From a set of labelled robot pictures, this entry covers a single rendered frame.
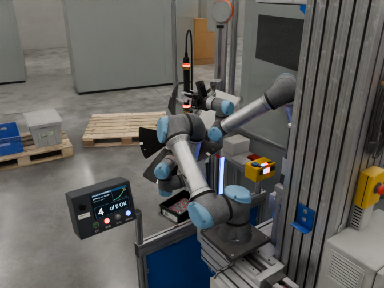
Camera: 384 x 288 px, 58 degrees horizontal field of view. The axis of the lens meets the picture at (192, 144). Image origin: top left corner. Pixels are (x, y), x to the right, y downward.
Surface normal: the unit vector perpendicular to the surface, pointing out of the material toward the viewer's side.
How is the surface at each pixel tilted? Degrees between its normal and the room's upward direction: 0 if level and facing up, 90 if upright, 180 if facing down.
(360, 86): 90
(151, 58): 90
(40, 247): 0
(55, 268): 0
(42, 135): 95
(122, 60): 90
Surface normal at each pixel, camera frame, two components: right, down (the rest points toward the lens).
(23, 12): 0.38, 0.38
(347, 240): 0.00, -0.91
